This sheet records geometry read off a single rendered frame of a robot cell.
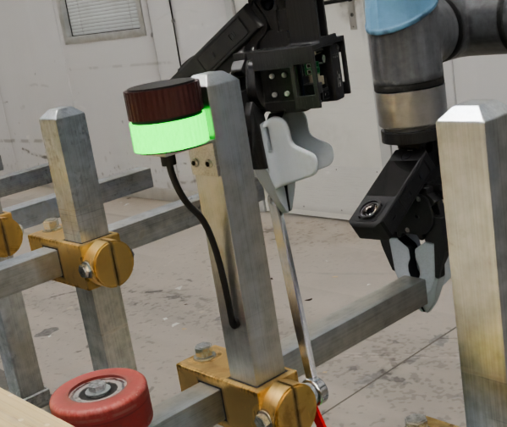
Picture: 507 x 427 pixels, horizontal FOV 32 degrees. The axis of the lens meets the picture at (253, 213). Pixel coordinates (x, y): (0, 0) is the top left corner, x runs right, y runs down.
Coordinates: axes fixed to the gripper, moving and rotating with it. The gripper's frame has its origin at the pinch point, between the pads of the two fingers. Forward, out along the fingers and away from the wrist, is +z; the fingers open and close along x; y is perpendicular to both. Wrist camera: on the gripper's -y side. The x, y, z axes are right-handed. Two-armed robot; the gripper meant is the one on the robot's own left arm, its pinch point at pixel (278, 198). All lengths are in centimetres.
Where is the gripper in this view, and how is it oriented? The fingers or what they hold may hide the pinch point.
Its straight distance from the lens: 80.8
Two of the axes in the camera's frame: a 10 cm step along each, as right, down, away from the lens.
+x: 4.6, -2.9, 8.4
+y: 8.8, -0.2, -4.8
